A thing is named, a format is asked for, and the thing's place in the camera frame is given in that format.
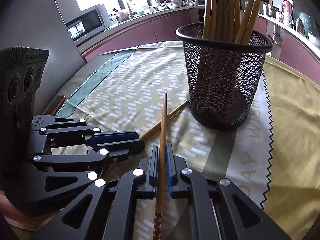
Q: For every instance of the steel stock pot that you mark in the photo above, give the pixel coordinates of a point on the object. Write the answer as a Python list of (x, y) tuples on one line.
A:
[(270, 10)]

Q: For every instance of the silver microwave oven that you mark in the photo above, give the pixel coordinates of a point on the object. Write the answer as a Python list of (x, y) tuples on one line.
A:
[(88, 23)]

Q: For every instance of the dark chopstick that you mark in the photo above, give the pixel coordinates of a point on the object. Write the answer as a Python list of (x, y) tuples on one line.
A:
[(158, 125)]

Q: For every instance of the patterned green beige cloth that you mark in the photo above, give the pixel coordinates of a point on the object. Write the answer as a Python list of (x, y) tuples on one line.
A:
[(126, 89)]

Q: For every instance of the steel mixing bowl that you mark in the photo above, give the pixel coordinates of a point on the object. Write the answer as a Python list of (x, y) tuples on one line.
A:
[(173, 5)]

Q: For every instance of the pink base cabinets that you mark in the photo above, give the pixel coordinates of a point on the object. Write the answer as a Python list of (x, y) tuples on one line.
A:
[(156, 27), (290, 47)]

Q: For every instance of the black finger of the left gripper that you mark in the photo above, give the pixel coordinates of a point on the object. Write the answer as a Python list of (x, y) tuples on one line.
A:
[(112, 137), (120, 150)]

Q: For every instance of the pink base cabinets right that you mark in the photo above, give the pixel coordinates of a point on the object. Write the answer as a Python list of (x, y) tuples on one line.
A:
[(290, 47)]

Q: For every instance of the pink base cabinets left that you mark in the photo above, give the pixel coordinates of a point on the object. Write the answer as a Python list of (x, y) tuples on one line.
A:
[(156, 27)]

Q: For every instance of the yellow cloth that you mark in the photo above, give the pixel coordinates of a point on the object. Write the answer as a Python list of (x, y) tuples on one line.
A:
[(293, 199)]

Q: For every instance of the left hand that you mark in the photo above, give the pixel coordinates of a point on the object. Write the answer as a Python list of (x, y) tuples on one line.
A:
[(17, 219)]

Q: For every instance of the black mesh utensil cup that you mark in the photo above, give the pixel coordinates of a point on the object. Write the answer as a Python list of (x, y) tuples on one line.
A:
[(222, 77)]

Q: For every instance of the grey refrigerator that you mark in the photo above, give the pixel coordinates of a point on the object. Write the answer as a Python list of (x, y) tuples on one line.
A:
[(39, 24)]

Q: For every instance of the kitchen sink faucet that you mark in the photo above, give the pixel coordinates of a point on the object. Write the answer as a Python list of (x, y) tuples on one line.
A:
[(129, 8)]

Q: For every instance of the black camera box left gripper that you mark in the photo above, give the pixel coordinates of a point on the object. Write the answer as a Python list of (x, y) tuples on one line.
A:
[(21, 74)]

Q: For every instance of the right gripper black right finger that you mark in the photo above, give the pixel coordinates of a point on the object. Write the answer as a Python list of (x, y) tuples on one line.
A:
[(217, 209)]

